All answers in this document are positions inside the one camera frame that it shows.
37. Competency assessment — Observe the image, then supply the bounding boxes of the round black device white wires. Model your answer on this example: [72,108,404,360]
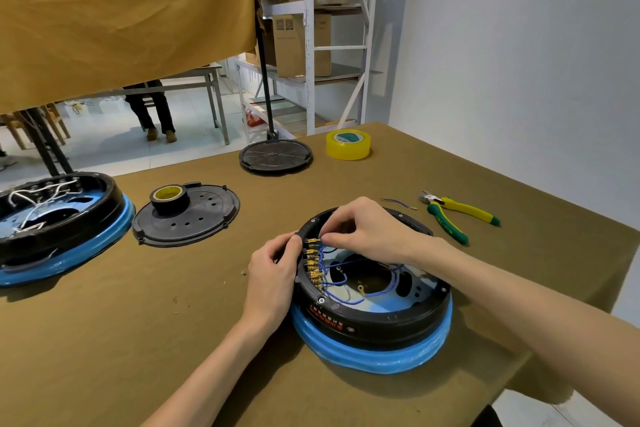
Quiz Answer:
[0,171,136,288]

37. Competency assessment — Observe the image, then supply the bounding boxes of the yellow tape roll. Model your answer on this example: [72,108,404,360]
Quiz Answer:
[325,129,372,161]

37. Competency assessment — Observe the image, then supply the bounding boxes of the grey metal table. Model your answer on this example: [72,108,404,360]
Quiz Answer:
[62,63,231,146]

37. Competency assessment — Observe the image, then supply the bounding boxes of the black round cover plate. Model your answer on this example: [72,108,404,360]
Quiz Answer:
[132,182,241,249]

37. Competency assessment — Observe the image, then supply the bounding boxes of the black stand pole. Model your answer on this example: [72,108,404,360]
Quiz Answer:
[254,0,280,140]

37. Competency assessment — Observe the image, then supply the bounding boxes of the small cardboard box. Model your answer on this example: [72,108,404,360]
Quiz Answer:
[262,13,333,79]

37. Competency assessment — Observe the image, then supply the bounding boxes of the bundle of white wires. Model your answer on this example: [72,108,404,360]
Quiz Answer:
[7,179,81,233]

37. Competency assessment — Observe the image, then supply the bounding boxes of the bundle of blue wires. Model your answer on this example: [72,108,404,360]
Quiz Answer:
[317,244,402,306]

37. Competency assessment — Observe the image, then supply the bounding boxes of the person's right forearm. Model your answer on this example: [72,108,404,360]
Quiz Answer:
[411,237,640,418]

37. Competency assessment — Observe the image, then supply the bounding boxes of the black tape roll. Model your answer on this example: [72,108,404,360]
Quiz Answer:
[150,184,190,216]

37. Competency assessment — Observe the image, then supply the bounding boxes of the white metal shelf rack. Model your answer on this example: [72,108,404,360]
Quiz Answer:
[234,0,384,138]

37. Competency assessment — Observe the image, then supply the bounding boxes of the person's right hand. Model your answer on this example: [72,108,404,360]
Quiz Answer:
[319,196,437,268]

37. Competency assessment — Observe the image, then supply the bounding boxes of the olive table cloth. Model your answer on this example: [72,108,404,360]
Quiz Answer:
[0,122,640,427]

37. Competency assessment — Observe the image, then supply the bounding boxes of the black tripod legs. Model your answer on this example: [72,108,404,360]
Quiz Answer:
[17,107,76,177]

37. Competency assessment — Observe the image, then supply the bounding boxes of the wooden chair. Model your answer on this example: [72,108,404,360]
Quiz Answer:
[0,102,72,150]

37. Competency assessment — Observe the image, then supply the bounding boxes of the person's left hand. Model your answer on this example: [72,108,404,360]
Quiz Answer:
[240,232,304,338]

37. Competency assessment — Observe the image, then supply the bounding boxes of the yellow green pliers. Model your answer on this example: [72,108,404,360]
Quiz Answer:
[418,190,502,247]

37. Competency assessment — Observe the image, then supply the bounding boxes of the round black device blue wires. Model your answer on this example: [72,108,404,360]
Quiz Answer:
[289,206,454,375]

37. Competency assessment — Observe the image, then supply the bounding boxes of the tan hanging cloth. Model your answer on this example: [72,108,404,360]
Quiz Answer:
[0,0,259,115]

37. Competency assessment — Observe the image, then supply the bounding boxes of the black round stand base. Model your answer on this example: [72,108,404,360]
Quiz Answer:
[238,138,314,177]

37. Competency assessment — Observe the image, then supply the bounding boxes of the person's left forearm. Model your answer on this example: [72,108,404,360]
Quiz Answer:
[142,317,282,427]

